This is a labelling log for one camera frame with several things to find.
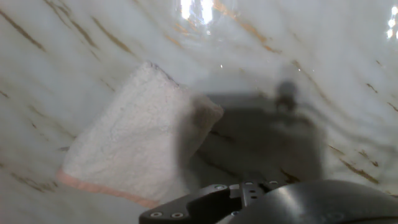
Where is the white cloth with orange edge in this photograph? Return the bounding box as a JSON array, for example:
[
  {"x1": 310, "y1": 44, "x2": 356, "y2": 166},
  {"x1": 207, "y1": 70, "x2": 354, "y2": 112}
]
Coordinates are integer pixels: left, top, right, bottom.
[{"x1": 55, "y1": 61, "x2": 224, "y2": 209}]

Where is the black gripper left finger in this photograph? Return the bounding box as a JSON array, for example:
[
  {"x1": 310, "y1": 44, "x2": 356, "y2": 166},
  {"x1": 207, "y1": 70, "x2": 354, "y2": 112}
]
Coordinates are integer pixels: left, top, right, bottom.
[{"x1": 139, "y1": 183, "x2": 243, "y2": 224}]

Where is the marble pattern table sheet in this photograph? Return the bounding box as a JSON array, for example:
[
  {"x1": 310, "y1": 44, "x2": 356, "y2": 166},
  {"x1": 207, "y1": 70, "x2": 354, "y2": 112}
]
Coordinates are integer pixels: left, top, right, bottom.
[{"x1": 0, "y1": 0, "x2": 398, "y2": 224}]

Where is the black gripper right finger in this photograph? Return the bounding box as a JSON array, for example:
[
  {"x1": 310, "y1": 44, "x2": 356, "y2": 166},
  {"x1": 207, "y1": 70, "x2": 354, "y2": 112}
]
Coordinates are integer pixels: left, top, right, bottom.
[{"x1": 241, "y1": 180, "x2": 280, "y2": 206}]

